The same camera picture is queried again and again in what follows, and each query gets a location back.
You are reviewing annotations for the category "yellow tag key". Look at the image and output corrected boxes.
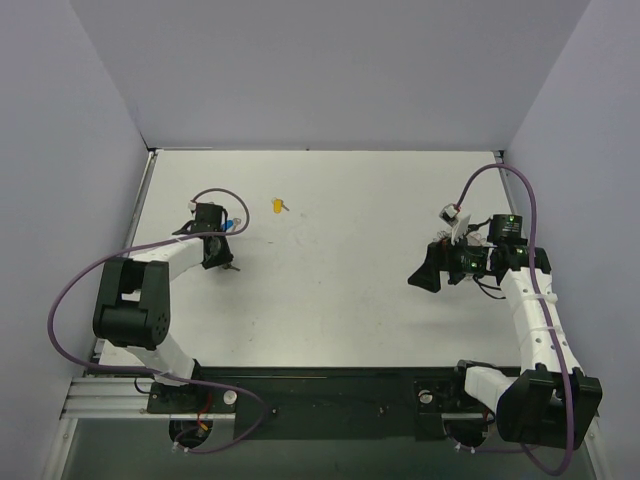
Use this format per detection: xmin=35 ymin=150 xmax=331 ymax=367
xmin=272 ymin=198 xmax=289 ymax=214

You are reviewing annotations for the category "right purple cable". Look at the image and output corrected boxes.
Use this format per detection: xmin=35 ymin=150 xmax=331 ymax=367
xmin=452 ymin=163 xmax=581 ymax=475

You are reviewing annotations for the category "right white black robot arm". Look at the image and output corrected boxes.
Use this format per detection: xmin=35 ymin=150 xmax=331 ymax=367
xmin=408 ymin=205 xmax=603 ymax=449

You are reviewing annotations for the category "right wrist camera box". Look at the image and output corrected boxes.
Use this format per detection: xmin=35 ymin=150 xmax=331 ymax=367
xmin=439 ymin=203 xmax=470 ymax=245

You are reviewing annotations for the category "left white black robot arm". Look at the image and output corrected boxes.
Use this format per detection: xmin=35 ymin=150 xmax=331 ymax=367
xmin=93 ymin=203 xmax=233 ymax=412

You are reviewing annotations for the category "blue tag key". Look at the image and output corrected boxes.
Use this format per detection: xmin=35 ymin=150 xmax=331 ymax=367
xmin=224 ymin=217 xmax=243 ymax=232

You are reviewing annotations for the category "aluminium frame rail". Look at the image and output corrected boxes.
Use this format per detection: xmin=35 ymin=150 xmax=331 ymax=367
xmin=59 ymin=377 xmax=236 ymax=420

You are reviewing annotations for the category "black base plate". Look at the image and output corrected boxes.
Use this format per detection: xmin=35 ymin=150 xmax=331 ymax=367
xmin=147 ymin=367 xmax=495 ymax=441

